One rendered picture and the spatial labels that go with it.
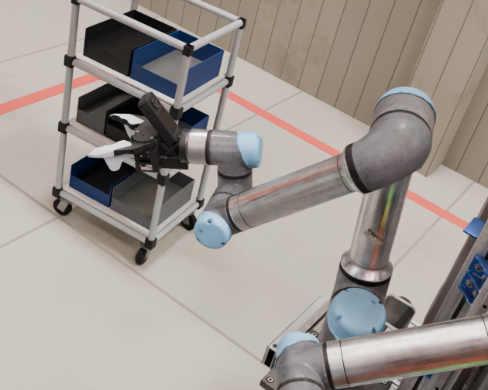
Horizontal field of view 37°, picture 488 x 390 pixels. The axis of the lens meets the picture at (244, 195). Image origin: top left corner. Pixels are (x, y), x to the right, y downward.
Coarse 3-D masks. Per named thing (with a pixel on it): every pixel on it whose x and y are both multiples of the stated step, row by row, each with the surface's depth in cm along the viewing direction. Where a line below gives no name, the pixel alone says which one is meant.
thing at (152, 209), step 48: (192, 0) 275; (96, 48) 266; (144, 48) 263; (192, 48) 241; (96, 96) 291; (192, 96) 264; (96, 144) 280; (96, 192) 298; (144, 192) 306; (144, 240) 290
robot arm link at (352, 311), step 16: (352, 288) 152; (336, 304) 148; (352, 304) 148; (368, 304) 149; (336, 320) 146; (352, 320) 145; (368, 320) 146; (384, 320) 147; (320, 336) 152; (336, 336) 147; (352, 336) 145
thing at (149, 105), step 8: (144, 96) 149; (152, 96) 149; (144, 104) 147; (152, 104) 148; (160, 104) 151; (144, 112) 148; (152, 112) 148; (160, 112) 150; (152, 120) 149; (160, 120) 149; (168, 120) 151; (160, 128) 150; (168, 128) 150; (176, 128) 153; (168, 136) 151; (176, 136) 152; (168, 144) 152
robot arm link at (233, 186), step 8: (224, 176) 152; (232, 176) 152; (240, 176) 152; (248, 176) 153; (224, 184) 152; (232, 184) 152; (240, 184) 153; (248, 184) 154; (216, 192) 151; (232, 192) 150; (240, 192) 151
